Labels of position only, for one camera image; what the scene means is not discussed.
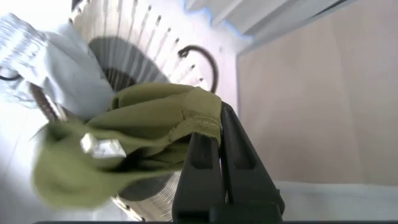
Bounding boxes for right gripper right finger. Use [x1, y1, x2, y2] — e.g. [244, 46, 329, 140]
[220, 101, 285, 220]

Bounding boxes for white laundry basket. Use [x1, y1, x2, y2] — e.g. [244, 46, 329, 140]
[29, 0, 240, 222]

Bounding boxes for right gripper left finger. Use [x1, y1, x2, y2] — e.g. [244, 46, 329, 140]
[172, 132, 226, 222]

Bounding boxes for pale grey shorts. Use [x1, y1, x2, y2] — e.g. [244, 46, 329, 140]
[0, 12, 116, 121]

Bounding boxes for green shirt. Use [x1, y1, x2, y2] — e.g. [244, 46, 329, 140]
[32, 82, 223, 209]

